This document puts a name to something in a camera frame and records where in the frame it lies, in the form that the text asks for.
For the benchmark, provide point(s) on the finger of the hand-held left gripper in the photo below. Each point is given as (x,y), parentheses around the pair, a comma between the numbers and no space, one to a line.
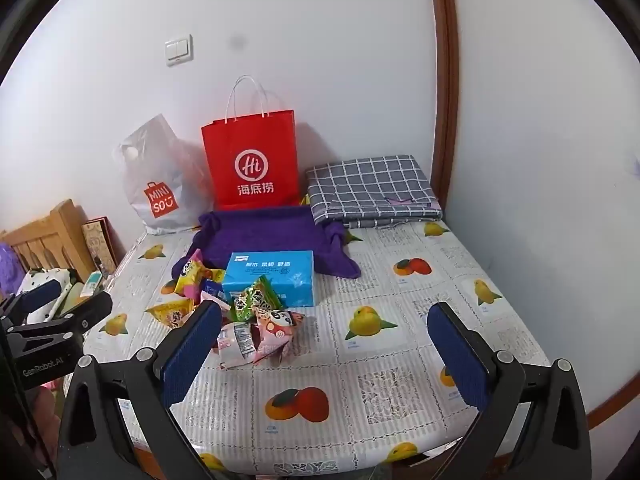
(40,293)
(80,312)

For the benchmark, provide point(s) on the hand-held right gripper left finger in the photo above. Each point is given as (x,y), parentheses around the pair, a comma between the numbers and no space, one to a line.
(192,355)

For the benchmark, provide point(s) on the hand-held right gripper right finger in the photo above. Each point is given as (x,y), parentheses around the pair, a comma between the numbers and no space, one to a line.
(457,360)

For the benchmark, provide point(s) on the pink white pastry packet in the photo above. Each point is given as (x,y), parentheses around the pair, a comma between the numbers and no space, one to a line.
(235,342)

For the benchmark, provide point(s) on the small blue snack packet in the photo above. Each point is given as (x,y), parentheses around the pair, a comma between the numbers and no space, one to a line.
(212,290)

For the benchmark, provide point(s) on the green triangular snack packet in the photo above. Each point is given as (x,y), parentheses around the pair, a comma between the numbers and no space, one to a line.
(252,302)

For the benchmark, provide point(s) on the pink yellow snack packet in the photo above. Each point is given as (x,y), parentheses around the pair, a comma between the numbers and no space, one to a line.
(187,272)

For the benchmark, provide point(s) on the pink panda snack packet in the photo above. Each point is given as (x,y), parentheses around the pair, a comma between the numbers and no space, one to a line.
(277,327)

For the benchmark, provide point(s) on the purple towel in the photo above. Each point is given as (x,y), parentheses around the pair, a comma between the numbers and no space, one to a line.
(260,232)

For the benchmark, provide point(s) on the white spotted cloth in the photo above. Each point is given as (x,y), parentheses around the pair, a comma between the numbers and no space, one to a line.
(65,276)

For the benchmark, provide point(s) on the green white box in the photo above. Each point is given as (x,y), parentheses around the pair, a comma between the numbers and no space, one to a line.
(92,284)

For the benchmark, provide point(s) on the purple fuzzy cloth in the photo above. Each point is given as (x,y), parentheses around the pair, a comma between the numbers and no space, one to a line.
(9,265)

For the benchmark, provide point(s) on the light wooden furniture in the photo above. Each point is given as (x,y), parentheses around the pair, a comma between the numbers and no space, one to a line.
(55,232)

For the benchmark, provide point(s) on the fruit print tablecloth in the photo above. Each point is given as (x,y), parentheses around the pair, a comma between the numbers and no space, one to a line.
(380,395)

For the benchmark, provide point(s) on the blue tissue pack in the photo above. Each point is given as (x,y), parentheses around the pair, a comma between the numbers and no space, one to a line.
(280,270)

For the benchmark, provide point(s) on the white plastic bag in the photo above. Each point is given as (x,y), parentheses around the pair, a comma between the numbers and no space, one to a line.
(150,170)

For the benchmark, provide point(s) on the wooden baseboard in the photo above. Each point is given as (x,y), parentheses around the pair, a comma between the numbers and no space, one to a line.
(615,405)

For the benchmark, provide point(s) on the yellow green packet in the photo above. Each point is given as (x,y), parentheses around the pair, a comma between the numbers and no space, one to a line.
(305,200)

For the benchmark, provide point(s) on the grey checked folded cloth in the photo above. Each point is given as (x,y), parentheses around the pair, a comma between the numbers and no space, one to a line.
(370,185)

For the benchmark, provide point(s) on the red paper bag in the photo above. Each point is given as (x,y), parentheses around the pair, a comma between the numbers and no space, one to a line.
(250,150)

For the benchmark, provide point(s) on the white light switch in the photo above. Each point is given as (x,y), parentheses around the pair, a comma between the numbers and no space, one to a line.
(178,50)

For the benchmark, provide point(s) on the brown wooden door frame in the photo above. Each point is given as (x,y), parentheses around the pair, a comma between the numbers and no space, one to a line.
(445,60)

